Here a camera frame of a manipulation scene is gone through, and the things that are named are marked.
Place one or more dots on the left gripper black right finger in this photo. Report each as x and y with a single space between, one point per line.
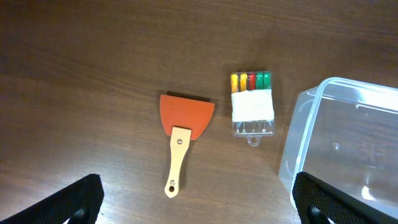
320 203

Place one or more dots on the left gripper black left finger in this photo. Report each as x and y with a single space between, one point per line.
78 203

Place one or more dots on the clear plastic storage container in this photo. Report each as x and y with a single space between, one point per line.
344 132

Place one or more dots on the clear case of coloured screwdrivers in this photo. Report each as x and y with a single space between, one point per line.
253 115

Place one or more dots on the orange scraper with wooden handle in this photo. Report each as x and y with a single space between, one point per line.
184 120

